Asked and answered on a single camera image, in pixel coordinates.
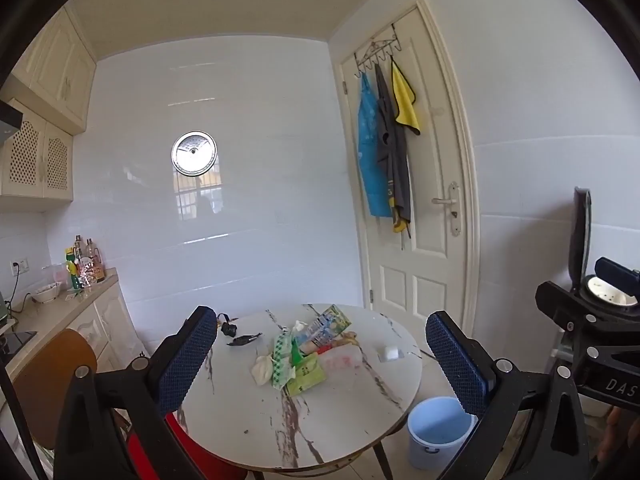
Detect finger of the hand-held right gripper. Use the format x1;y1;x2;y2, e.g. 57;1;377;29
594;257;640;293
535;280;640;377

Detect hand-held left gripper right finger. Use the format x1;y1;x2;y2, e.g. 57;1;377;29
425;310;592;480

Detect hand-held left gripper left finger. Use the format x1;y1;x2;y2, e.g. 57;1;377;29
52;305;251;480

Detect light blue plastic bucket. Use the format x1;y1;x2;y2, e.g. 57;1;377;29
406;396;478;471

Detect green and white wrapper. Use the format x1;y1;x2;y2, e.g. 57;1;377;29
271;327;296;389

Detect red small object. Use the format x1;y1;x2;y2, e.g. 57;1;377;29
317;350;364;377

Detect beige wrapper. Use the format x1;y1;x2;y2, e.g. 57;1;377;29
312;332;359;356

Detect person's right forearm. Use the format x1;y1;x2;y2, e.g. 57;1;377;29
592;406;640;480

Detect black rice cooker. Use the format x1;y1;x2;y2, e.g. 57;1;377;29
569;186;640;326

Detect cream counter cabinet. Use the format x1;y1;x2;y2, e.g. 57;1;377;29
0;267;147;411

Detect red stool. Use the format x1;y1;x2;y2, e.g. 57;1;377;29
125;410;249;480

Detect white panel door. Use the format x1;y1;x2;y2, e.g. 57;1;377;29
330;0;481;346

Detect bottles on counter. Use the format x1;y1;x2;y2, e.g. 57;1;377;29
84;238;107;284

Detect green dish soap bottle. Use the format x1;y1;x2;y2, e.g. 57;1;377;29
64;247;84;291

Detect round marble table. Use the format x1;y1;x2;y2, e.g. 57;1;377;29
162;304;423;477

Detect white patterned bowl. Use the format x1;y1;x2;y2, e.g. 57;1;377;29
31;281;65;304

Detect black induction cooktop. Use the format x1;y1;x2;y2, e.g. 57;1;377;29
0;330;39;359

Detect grey apron yellow hem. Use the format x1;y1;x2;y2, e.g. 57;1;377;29
375;62;414;252

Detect blue apron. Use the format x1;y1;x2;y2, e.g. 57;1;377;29
357;72;394;219

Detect cream lattice door cabinet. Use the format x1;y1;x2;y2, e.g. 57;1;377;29
0;100;75;212

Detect yellow cloth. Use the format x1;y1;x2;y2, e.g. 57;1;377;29
391;59;422;136

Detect range hood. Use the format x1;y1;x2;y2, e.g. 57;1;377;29
0;100;25;147

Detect metal over-door hook rack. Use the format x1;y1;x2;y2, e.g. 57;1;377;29
353;22;407;80

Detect cream upper cabinet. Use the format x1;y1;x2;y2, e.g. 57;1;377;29
9;7;98;136

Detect cream door handle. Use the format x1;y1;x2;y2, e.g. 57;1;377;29
432;182;461;237

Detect black power cable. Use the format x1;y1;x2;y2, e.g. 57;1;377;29
9;270;32;313

